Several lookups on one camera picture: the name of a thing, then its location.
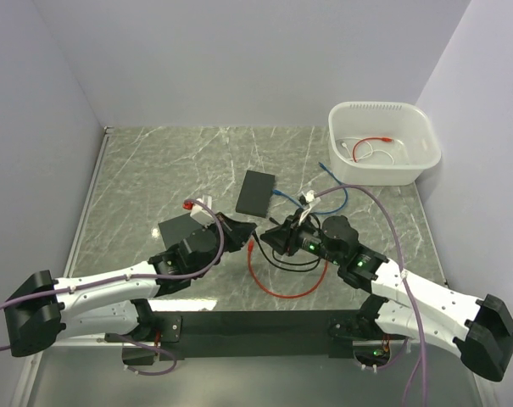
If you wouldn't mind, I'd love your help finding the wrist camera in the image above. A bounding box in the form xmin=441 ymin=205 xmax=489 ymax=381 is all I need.
xmin=298 ymin=190 xmax=321 ymax=225
xmin=182 ymin=194 xmax=214 ymax=227

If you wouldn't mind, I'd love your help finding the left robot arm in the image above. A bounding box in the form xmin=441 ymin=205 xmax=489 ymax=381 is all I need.
xmin=4 ymin=213 xmax=256 ymax=357

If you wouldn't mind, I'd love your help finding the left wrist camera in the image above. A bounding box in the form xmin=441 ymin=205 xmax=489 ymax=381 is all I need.
xmin=182 ymin=194 xmax=214 ymax=227

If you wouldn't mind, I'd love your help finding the blue ethernet cable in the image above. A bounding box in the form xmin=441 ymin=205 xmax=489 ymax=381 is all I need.
xmin=272 ymin=161 xmax=350 ymax=215

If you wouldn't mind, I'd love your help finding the white plastic basin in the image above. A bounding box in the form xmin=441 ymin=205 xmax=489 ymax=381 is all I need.
xmin=328 ymin=102 xmax=442 ymax=186

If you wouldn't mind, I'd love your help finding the aluminium frame rail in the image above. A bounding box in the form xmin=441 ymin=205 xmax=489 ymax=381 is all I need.
xmin=30 ymin=309 xmax=480 ymax=353

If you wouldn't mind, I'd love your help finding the black box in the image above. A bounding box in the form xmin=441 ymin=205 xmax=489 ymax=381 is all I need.
xmin=159 ymin=214 xmax=200 ymax=249

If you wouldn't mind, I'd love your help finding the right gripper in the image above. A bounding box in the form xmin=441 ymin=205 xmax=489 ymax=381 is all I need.
xmin=259 ymin=208 xmax=343 ymax=265

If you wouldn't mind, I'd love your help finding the black ethernet cable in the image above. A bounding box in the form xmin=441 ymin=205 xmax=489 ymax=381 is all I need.
xmin=252 ymin=218 xmax=325 ymax=272

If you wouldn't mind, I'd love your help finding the red cable in basin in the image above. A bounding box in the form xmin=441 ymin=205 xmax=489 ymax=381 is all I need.
xmin=351 ymin=136 xmax=392 ymax=164

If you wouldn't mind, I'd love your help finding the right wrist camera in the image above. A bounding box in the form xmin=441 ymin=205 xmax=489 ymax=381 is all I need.
xmin=298 ymin=190 xmax=321 ymax=225

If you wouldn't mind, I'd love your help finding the black network switch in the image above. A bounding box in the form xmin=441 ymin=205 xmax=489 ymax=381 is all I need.
xmin=235 ymin=170 xmax=276 ymax=218

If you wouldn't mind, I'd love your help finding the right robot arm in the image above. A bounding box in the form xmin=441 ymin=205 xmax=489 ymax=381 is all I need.
xmin=260 ymin=215 xmax=513 ymax=382

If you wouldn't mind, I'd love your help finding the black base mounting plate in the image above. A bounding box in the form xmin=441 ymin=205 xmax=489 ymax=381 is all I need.
xmin=127 ymin=310 xmax=385 ymax=360

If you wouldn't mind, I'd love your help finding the white cable in basin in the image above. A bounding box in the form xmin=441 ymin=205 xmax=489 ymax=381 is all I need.
xmin=339 ymin=138 xmax=410 ymax=166

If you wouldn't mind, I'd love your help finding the red ethernet cable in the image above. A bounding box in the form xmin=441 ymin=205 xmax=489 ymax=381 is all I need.
xmin=246 ymin=241 xmax=328 ymax=299

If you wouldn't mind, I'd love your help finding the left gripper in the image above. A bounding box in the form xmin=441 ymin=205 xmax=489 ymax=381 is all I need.
xmin=194 ymin=211 xmax=257 ymax=278

